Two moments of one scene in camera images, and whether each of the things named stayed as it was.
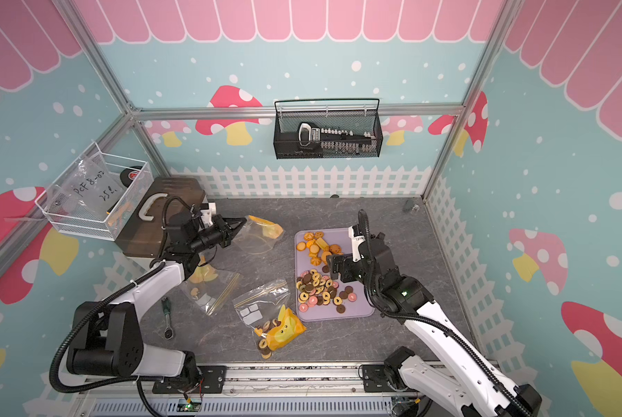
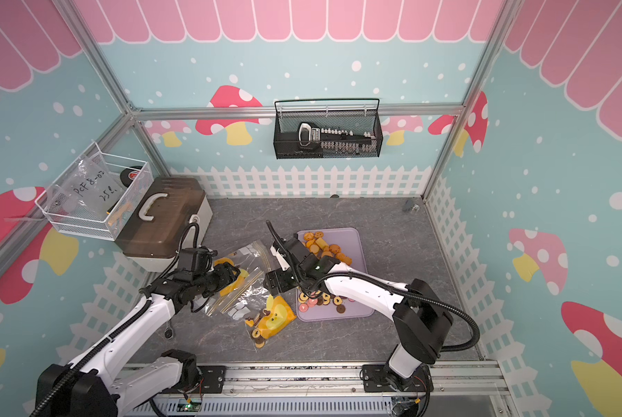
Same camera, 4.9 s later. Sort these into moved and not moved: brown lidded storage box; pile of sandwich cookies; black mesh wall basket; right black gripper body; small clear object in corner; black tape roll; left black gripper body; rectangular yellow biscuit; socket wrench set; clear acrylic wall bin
Moved: left black gripper body; right black gripper body
Not moved: small clear object in corner; black mesh wall basket; clear acrylic wall bin; brown lidded storage box; rectangular yellow biscuit; socket wrench set; black tape roll; pile of sandwich cookies
